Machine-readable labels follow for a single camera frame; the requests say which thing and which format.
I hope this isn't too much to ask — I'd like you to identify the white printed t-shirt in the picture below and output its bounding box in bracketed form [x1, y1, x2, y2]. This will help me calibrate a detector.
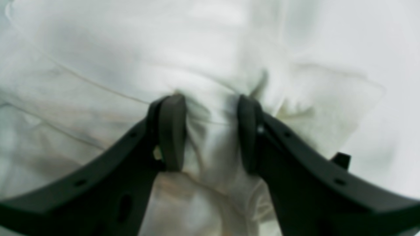
[1, 0, 384, 236]

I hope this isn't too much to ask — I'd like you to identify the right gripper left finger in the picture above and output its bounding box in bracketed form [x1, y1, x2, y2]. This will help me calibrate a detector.
[1, 94, 186, 236]

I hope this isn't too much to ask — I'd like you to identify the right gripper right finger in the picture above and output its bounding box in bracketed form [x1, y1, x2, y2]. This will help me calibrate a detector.
[237, 95, 420, 236]

